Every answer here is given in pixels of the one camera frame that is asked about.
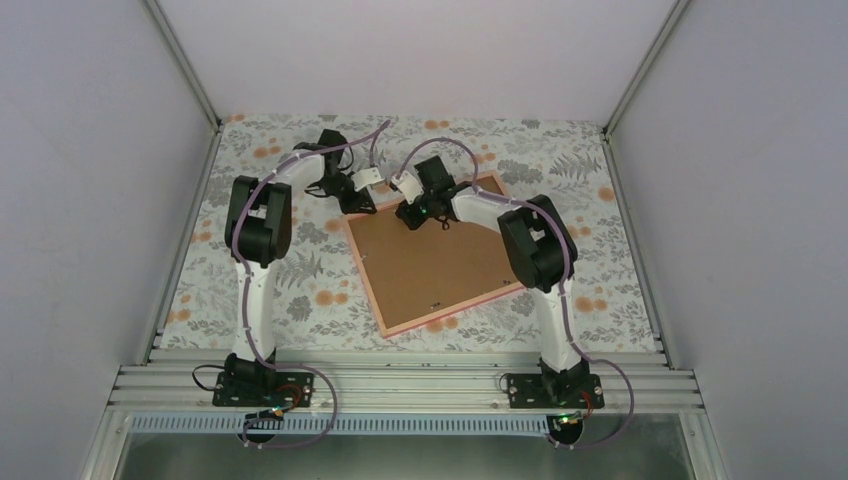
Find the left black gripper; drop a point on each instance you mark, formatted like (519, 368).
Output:
(351, 207)

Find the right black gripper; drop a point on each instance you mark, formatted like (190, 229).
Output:
(405, 212)

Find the brown cardboard backing board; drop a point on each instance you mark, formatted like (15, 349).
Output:
(430, 258)

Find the pink wooden picture frame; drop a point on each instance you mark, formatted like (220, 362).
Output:
(411, 328)

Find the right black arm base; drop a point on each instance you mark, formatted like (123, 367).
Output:
(573, 396)

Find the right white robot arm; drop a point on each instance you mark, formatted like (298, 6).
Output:
(540, 253)

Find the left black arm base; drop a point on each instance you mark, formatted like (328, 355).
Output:
(286, 391)

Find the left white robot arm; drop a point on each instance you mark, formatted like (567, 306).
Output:
(259, 234)

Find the floral patterned table mat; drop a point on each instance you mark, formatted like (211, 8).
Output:
(320, 302)

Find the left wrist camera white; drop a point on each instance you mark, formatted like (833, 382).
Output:
(366, 177)

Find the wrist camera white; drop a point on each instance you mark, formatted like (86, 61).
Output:
(408, 185)
(366, 177)

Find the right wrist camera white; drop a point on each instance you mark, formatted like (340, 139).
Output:
(408, 185)

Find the aluminium mounting rail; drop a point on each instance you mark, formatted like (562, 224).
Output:
(402, 382)

